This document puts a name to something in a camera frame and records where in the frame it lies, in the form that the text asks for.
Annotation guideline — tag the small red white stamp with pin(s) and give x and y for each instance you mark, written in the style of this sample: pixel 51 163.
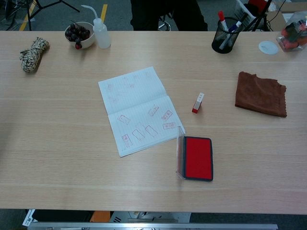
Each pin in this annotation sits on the small red white stamp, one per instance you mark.
pixel 197 104

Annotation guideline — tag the open lined notebook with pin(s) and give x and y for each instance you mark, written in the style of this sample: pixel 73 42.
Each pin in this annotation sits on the open lined notebook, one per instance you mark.
pixel 134 100

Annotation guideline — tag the red ink pad clear lid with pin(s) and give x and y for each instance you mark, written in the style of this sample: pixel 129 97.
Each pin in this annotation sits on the red ink pad clear lid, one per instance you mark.
pixel 198 158

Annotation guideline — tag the chrome stool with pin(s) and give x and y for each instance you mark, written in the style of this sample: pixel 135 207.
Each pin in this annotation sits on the chrome stool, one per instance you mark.
pixel 165 24

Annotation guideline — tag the translucent squeeze wash bottle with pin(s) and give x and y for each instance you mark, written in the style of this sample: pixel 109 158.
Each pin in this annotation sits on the translucent squeeze wash bottle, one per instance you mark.
pixel 102 36

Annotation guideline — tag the white bowl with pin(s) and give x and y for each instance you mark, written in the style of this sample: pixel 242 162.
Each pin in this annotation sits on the white bowl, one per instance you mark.
pixel 88 42

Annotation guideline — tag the black mesh pen holder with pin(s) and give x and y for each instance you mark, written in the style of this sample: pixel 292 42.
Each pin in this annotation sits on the black mesh pen holder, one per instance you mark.
pixel 224 46

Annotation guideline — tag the person in black clothes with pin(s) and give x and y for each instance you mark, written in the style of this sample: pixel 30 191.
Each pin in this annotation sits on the person in black clothes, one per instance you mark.
pixel 148 14

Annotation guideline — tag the brown cloth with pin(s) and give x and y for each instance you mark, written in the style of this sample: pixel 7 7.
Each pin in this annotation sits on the brown cloth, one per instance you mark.
pixel 259 95

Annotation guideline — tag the dark grape bunch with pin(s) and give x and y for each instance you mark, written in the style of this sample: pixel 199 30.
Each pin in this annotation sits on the dark grape bunch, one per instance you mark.
pixel 76 33

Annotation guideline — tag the orange object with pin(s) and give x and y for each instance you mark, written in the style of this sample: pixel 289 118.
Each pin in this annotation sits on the orange object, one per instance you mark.
pixel 100 216

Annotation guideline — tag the red-capped whiteboard marker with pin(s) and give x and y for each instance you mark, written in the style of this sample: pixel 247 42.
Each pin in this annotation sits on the red-capped whiteboard marker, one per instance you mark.
pixel 222 19

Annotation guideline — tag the blue-capped whiteboard marker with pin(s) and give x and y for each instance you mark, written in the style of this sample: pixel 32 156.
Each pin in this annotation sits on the blue-capped whiteboard marker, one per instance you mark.
pixel 236 25

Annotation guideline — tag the white round lid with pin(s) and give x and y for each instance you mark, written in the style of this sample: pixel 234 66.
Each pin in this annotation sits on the white round lid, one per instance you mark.
pixel 268 48

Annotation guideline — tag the white plastic basket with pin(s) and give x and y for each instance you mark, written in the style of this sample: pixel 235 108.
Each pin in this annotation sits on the white plastic basket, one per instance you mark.
pixel 242 8

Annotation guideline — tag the black stand with red top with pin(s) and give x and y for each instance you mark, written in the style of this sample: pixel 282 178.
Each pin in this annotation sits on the black stand with red top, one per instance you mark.
pixel 260 16

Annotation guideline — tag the clear box with red items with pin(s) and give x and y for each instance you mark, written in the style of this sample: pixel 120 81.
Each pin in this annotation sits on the clear box with red items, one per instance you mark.
pixel 292 36

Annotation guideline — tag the brown cardboard box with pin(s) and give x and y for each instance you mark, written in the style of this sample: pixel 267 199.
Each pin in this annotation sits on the brown cardboard box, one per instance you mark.
pixel 278 14

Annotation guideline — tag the white printed label sheet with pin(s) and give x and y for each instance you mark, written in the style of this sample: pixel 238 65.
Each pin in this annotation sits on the white printed label sheet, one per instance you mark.
pixel 29 216

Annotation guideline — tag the black tripod stand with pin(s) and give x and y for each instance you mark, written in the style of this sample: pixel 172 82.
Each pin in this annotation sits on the black tripod stand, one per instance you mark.
pixel 29 12

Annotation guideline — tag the aluminium profile rail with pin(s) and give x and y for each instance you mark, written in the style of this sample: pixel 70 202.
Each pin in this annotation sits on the aluminium profile rail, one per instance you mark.
pixel 153 226

